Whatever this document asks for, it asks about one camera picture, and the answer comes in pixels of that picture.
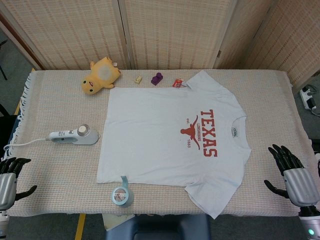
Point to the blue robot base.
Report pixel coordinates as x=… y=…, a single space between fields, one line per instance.
x=160 y=227

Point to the woven folding screen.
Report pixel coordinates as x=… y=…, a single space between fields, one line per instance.
x=170 y=32

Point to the purple toy block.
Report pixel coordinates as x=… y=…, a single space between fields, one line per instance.
x=156 y=79

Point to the small red package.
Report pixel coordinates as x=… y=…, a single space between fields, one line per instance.
x=178 y=83

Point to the small cream block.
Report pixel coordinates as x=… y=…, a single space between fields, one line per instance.
x=138 y=80

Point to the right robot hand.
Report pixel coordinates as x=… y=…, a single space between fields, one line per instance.
x=297 y=182

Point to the white Texas print T-shirt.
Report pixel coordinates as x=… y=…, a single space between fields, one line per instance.
x=155 y=130

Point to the yellow plush toy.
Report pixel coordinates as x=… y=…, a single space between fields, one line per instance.
x=102 y=75

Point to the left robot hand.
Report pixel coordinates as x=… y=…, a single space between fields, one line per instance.
x=6 y=185

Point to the white sheet under table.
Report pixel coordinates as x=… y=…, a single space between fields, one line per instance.
x=115 y=220

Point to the black stand leg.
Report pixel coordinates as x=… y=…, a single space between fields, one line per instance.
x=2 y=67

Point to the beige woven tablecloth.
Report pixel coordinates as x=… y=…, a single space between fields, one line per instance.
x=65 y=105

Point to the white power strip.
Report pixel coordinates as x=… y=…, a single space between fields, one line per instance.
x=308 y=98

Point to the small white iron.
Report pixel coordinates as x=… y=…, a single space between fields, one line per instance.
x=75 y=138

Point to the light blue tape roll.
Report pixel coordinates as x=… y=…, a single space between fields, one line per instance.
x=127 y=197

